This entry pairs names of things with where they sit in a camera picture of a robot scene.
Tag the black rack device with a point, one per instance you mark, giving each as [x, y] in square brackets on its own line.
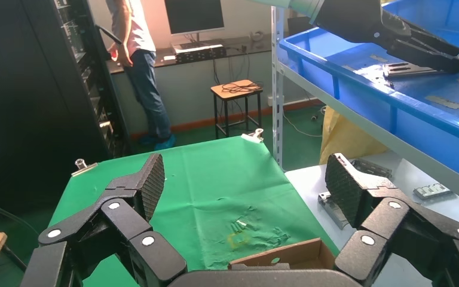
[199, 54]

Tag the small slotted metal strip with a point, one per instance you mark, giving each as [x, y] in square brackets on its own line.
[431, 192]

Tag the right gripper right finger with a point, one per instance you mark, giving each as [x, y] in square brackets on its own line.
[392, 222]

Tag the wooden top black stool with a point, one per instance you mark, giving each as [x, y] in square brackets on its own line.
[219, 92]

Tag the silver metal IO shield plate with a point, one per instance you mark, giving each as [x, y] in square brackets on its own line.
[419, 72]

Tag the dark desk counter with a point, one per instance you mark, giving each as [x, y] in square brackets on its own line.
[237, 45]

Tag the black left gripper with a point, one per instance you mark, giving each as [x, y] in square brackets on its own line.
[356, 20]

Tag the shallow brown cardboard box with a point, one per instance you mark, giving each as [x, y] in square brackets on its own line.
[293, 253]

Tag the person in white shirt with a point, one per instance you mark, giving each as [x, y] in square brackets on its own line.
[146, 87]

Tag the white tape scrap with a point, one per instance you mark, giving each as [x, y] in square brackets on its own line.
[239, 226]

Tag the blue plastic tray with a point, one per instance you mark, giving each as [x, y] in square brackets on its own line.
[372, 95]

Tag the perforated shelf upright post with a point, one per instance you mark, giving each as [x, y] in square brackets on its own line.
[278, 99]

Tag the green table cloth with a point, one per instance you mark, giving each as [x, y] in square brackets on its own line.
[213, 178]

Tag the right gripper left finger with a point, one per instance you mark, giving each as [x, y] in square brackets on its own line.
[126, 222]

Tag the person bare hand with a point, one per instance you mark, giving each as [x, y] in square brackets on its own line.
[121, 54]

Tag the grey folded metal bracket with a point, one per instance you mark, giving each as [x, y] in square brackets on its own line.
[372, 169]

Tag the black computer monitor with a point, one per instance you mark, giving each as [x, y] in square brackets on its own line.
[194, 16]

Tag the black server rack cabinet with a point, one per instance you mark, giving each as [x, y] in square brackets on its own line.
[35, 99]

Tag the silver binder clip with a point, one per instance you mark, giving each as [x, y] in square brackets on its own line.
[253, 136]
[82, 168]

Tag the grey stamped metal plate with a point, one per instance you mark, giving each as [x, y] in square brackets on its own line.
[332, 212]

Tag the yellow woven sack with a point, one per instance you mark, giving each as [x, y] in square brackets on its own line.
[344, 138]

